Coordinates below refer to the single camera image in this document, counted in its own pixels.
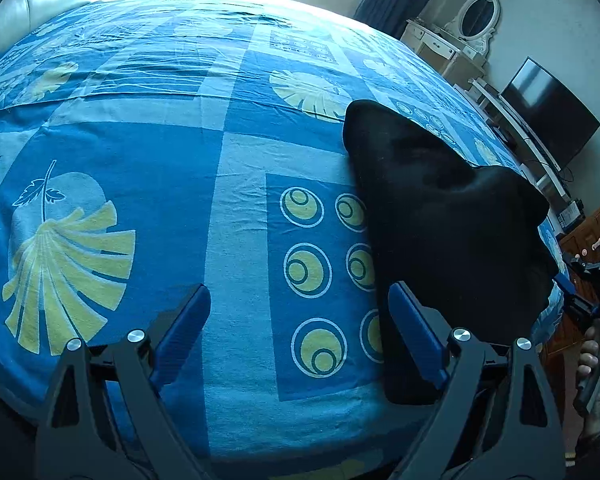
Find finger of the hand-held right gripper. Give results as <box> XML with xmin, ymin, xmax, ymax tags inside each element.
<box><xmin>555</xmin><ymin>272</ymin><xmax>599</xmax><ymax>319</ymax></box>

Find black electronic box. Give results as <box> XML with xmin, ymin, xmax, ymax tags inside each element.
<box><xmin>557</xmin><ymin>199</ymin><xmax>586</xmax><ymax>234</ymax></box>

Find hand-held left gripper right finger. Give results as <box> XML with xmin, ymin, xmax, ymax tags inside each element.
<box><xmin>387</xmin><ymin>281</ymin><xmax>569</xmax><ymax>480</ymax></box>

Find blue patterned bed sheet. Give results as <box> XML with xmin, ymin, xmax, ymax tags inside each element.
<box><xmin>0</xmin><ymin>0</ymin><xmax>572</xmax><ymax>480</ymax></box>

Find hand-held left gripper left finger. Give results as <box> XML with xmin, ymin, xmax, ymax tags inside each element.
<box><xmin>34</xmin><ymin>282</ymin><xmax>213</xmax><ymax>480</ymax></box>

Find cream dressing table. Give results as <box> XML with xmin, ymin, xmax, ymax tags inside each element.
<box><xmin>400</xmin><ymin>17</ymin><xmax>489</xmax><ymax>89</ymax></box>

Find oval white-framed mirror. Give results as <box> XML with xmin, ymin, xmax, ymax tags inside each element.
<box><xmin>445</xmin><ymin>0</ymin><xmax>501</xmax><ymax>57</ymax></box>

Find white television stand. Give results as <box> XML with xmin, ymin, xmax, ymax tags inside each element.
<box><xmin>467</xmin><ymin>77</ymin><xmax>584</xmax><ymax>222</ymax></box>

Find black flat television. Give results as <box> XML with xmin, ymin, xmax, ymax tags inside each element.
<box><xmin>498</xmin><ymin>56</ymin><xmax>600</xmax><ymax>170</ymax></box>

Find black studded pants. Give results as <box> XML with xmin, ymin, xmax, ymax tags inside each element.
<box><xmin>341</xmin><ymin>100</ymin><xmax>559</xmax><ymax>407</ymax></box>

